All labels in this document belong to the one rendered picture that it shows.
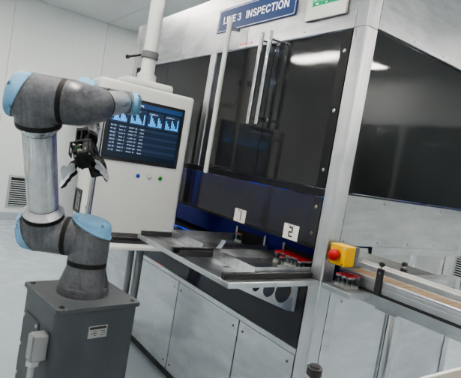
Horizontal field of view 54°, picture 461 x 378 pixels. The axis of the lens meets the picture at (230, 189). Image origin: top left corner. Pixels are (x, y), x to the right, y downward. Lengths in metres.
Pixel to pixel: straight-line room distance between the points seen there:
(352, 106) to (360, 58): 0.17
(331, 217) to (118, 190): 1.09
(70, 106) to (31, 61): 5.65
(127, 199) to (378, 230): 1.19
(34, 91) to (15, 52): 5.59
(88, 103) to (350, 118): 0.91
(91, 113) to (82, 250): 0.41
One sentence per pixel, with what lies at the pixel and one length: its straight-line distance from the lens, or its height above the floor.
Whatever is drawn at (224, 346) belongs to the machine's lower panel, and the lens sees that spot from 2.17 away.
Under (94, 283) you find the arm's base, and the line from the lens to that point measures 1.40.
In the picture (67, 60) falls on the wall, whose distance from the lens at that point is 6.94.
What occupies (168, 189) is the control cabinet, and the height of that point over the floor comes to 1.06.
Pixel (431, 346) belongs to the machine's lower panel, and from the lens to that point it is 2.47.
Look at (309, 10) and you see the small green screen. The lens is 1.96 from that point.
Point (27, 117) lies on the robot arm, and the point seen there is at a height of 1.28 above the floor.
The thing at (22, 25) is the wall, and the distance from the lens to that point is 6.87.
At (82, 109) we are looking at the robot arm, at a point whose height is 1.32.
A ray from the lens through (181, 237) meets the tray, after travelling 1.97.
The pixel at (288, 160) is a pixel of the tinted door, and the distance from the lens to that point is 1.86.
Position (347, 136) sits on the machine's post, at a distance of 1.66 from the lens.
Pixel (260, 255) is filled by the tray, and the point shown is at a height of 0.89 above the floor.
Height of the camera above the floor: 1.25
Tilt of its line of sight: 3 degrees down
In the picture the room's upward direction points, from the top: 9 degrees clockwise
